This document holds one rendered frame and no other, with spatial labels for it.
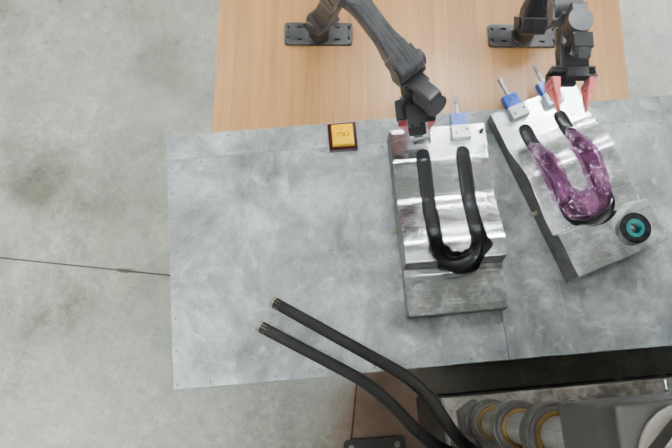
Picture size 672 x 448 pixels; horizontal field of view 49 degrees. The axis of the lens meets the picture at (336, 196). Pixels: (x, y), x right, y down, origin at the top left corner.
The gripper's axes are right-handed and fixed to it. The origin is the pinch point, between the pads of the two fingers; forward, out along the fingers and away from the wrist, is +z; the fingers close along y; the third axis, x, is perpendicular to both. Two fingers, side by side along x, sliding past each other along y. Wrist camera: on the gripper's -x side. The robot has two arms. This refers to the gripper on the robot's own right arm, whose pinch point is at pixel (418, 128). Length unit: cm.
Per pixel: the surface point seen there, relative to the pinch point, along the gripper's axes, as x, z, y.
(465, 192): -13.4, 13.1, 9.8
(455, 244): -29.6, 11.8, 5.2
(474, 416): -72, 15, 4
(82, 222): 31, 64, -135
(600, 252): -31, 22, 41
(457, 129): 0.9, 3.9, 10.0
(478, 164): -6.7, 10.7, 14.3
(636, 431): -102, -75, 20
